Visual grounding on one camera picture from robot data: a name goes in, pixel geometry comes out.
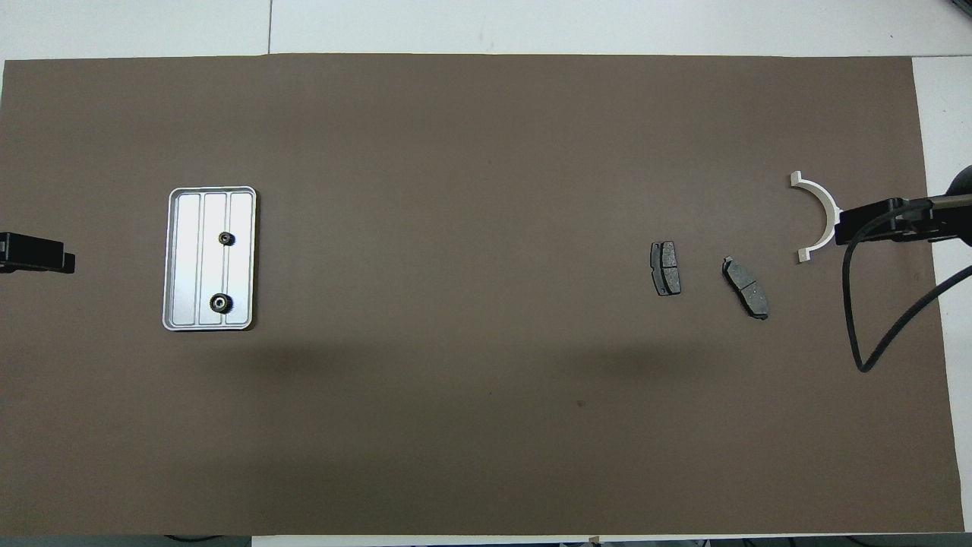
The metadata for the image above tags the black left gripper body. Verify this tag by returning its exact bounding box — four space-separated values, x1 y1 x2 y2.
0 232 65 269

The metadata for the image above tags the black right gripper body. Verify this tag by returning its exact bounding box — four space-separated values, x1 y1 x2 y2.
835 198 935 246

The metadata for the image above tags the short dark brake pad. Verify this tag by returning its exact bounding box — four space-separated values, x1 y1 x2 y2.
650 241 682 297

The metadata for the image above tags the white semicircular bracket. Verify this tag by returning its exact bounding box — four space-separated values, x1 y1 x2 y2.
789 171 842 264

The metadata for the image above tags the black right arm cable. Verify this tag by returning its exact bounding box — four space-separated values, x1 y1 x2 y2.
843 196 972 373

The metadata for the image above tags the silver metal tray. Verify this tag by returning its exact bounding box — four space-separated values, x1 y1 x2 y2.
162 186 257 332

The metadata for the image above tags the long dark brake pad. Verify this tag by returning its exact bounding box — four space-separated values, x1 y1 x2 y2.
721 256 770 321

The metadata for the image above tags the brown table mat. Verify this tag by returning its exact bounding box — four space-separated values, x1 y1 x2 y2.
0 53 965 536

